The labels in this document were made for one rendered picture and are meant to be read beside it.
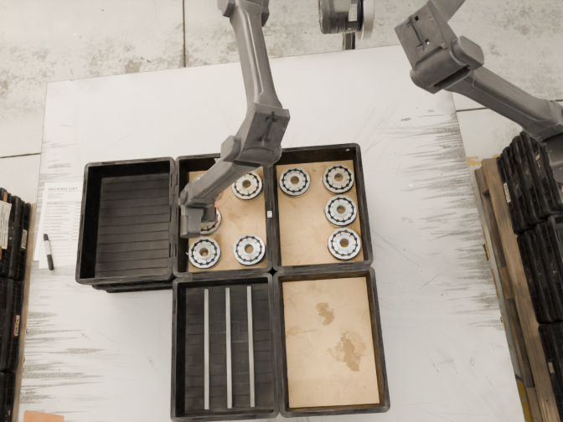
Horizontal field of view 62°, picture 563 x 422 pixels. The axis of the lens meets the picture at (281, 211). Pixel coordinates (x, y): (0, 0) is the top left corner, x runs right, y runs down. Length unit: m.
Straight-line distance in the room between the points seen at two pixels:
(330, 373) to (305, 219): 0.48
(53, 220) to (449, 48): 1.49
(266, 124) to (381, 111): 1.00
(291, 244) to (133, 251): 0.52
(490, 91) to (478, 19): 2.16
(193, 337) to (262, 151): 0.76
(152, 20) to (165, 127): 1.36
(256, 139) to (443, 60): 0.36
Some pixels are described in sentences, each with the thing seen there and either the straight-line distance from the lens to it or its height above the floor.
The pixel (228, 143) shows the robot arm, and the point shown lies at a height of 1.46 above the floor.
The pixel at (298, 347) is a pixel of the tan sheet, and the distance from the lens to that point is 1.47.
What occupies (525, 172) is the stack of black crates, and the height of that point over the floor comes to 0.39.
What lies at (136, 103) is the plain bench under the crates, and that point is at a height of 0.70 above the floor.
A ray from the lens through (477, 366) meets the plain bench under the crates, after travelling 1.69.
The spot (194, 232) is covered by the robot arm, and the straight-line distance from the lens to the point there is 1.32.
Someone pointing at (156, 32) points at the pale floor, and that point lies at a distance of 3.11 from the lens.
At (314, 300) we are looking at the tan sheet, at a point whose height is 0.83.
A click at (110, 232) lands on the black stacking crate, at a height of 0.83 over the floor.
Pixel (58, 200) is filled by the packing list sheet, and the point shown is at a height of 0.70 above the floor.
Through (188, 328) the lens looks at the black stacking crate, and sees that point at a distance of 1.53.
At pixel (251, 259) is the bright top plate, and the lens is 1.49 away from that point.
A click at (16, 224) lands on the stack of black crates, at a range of 2.54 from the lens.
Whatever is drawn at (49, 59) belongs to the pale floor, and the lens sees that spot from 3.26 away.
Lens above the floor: 2.30
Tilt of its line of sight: 72 degrees down
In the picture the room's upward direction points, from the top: 11 degrees counter-clockwise
